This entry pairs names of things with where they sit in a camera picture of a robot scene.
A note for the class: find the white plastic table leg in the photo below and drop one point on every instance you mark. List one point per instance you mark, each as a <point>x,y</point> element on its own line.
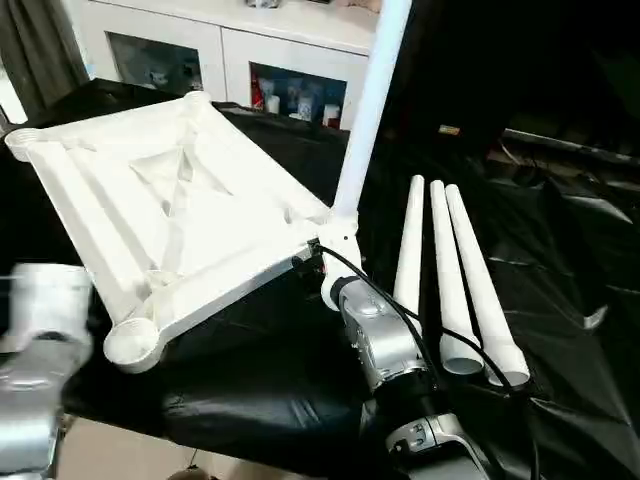
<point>452,280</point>
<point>480,280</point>
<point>370,110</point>
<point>410,250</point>

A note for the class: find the white plastic table top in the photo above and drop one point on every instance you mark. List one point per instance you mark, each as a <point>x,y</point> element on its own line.
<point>150,200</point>

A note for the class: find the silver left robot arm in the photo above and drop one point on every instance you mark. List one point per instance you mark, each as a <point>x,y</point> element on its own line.
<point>30,390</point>

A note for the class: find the black plastic mat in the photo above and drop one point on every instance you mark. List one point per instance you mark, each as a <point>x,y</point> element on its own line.
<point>250,375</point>

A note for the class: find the small white jar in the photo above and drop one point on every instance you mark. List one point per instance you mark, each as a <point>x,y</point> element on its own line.
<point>273,102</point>
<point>303,107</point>
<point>330,114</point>

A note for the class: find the red package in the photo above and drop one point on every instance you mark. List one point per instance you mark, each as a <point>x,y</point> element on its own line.
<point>256,92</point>

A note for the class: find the white glass-door cabinet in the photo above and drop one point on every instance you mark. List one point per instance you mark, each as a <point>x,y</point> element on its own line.
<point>220,35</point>

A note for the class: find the grey ornament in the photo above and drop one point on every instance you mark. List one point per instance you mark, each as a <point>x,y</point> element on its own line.
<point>260,2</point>

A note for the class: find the dark metal rod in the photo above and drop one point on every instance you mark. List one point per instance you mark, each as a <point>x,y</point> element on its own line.
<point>575,145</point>

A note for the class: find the small white object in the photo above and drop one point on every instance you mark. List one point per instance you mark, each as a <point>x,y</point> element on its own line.
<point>595,318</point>

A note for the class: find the grey curtain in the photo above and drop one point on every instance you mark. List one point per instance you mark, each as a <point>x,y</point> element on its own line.
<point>35,55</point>

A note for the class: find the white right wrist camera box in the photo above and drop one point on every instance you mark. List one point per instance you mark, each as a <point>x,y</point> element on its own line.
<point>340,250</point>

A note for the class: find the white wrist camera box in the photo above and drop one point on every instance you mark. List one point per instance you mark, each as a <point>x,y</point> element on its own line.
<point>50,305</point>
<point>340,250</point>

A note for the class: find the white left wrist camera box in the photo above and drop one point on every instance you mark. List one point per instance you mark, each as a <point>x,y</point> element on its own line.
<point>50,305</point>

